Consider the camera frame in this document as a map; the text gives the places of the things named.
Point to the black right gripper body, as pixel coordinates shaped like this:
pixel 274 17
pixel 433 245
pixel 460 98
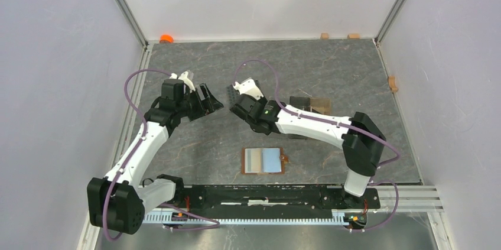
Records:
pixel 262 101

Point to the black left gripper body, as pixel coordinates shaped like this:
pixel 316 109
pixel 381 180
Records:
pixel 191 106

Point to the gold credit card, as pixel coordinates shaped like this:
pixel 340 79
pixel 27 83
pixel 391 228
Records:
pixel 256 161

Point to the brown leather card holder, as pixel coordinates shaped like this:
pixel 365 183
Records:
pixel 273 161

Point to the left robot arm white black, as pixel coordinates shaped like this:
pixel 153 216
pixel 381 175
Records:
pixel 117 201

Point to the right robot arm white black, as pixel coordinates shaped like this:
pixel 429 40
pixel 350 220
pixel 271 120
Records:
pixel 360 139

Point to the black credit card stack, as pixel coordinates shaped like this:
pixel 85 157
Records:
pixel 299 102

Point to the dark grey studded baseplate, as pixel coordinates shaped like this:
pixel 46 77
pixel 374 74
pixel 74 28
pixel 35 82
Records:
pixel 232 94

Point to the orange round cap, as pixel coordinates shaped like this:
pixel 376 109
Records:
pixel 165 38

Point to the small wooden block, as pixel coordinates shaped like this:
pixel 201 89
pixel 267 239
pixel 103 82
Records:
pixel 353 36
pixel 324 36

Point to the curved wooden piece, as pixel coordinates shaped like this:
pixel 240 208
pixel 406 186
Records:
pixel 392 84

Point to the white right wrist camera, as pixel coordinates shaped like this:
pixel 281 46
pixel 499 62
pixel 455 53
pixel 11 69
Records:
pixel 248 87

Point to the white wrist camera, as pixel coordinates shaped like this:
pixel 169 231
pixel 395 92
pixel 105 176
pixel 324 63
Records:
pixel 186 77
pixel 248 87

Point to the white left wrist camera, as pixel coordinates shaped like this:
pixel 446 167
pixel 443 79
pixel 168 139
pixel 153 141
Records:
pixel 186 77

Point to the white slotted cable duct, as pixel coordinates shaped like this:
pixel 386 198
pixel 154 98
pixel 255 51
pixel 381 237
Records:
pixel 170 217

